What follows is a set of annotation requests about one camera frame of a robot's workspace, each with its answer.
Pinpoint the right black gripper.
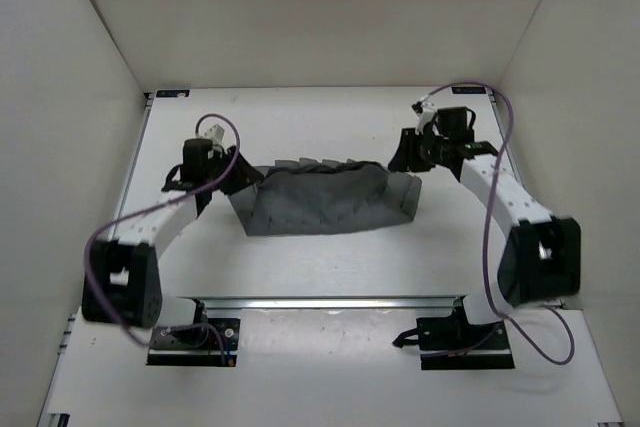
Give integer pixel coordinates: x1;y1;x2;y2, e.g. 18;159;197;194
389;128;449;174

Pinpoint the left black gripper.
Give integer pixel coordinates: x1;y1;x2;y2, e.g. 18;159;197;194
207;142;265;195

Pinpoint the grey pleated skirt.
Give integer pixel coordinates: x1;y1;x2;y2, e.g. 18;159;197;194
229;158;422;237

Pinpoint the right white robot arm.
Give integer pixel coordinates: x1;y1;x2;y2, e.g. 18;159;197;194
389;102;581;348

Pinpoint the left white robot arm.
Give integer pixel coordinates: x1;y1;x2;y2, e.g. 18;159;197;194
81;138;264;329

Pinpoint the right blue corner label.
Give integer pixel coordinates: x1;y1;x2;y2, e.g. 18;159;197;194
451;86;486;95

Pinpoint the blue corner label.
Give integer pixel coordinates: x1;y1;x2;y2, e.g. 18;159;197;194
155;89;190;98
451;86;486;95

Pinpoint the left blue corner label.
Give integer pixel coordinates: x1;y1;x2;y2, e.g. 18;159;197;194
155;89;190;98

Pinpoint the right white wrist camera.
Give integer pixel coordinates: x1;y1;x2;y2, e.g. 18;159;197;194
411;100;437;134

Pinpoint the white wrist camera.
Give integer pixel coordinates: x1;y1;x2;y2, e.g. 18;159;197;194
411;100;437;134
200;123;225;152

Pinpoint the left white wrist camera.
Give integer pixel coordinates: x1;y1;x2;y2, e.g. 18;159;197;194
200;123;225;152

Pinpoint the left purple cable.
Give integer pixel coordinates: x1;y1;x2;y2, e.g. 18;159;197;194
84;114;244;348

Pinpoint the purple cable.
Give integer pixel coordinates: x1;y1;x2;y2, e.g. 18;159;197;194
84;114;244;348
419;80;576;366

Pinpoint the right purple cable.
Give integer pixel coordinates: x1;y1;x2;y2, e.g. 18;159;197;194
419;80;576;366

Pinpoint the aluminium front rail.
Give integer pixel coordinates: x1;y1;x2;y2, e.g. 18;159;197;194
203;296;456;310

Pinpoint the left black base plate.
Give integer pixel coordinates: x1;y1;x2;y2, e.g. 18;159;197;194
146;313;241;368

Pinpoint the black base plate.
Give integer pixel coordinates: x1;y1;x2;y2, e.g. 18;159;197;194
146;313;241;368
392;306;515;371

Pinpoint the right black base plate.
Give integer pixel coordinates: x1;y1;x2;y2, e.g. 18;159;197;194
392;306;515;371

